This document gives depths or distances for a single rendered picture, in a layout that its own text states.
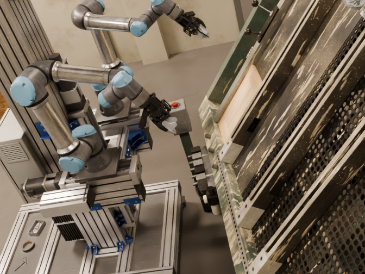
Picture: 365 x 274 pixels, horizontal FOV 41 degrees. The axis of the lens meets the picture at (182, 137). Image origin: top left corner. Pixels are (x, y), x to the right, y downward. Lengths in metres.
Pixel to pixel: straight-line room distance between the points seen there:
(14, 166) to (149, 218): 1.02
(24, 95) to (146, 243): 1.45
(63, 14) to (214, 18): 1.66
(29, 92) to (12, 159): 0.73
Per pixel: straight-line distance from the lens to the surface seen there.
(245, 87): 2.62
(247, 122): 2.37
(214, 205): 2.62
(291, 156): 1.95
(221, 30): 5.51
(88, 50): 5.78
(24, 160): 2.79
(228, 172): 2.44
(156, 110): 2.02
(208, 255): 3.29
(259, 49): 2.61
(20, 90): 2.17
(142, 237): 3.26
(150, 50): 5.51
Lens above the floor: 2.54
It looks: 36 degrees down
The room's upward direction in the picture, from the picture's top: 18 degrees counter-clockwise
